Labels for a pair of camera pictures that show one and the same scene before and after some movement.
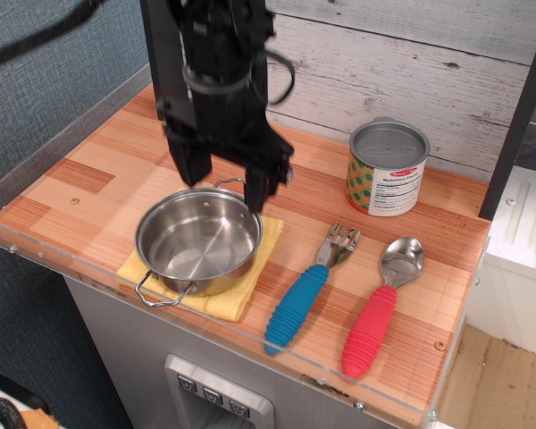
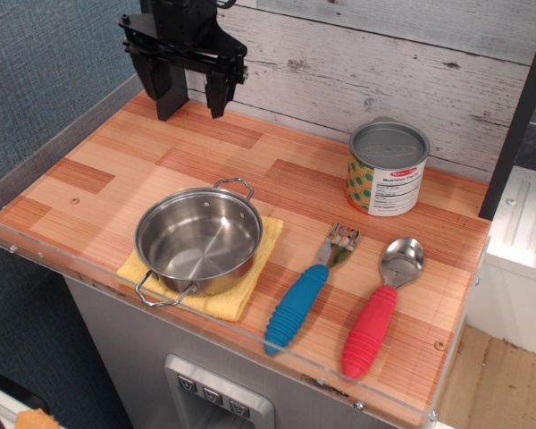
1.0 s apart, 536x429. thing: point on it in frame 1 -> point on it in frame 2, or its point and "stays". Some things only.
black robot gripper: (230, 110) -> (180, 34)
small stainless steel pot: (202, 237) stays
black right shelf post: (523, 117) stays
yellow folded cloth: (224, 300) stays
